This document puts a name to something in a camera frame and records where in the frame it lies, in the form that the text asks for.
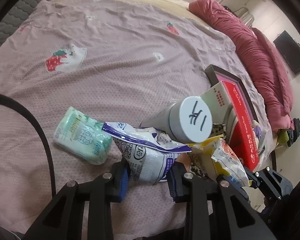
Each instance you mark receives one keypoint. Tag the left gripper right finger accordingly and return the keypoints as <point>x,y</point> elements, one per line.
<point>214,210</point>

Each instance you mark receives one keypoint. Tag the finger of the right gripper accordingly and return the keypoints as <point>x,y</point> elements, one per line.
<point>272,185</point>

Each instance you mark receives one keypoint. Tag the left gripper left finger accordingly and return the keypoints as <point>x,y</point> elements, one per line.
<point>63,216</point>

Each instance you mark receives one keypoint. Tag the yellow white snack bag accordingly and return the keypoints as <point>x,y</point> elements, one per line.
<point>214,157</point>

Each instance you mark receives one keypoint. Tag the white blue snack bag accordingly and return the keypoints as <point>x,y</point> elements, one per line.
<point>149,152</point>

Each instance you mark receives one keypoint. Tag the red rectangular box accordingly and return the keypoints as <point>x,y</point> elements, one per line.
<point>227,107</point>

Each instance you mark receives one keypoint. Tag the green tissue pack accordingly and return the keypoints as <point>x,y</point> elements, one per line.
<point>83,136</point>

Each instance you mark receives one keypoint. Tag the white cylindrical canister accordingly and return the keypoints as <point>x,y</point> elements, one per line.
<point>187,121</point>

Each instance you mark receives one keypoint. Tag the pink red quilt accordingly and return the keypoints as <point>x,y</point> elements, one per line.
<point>260,58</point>

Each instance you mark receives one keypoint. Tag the lilac strawberry bed sheet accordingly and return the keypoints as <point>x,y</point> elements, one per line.
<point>114,61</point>

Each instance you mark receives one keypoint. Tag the wall television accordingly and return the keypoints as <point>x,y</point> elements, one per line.
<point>290,51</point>

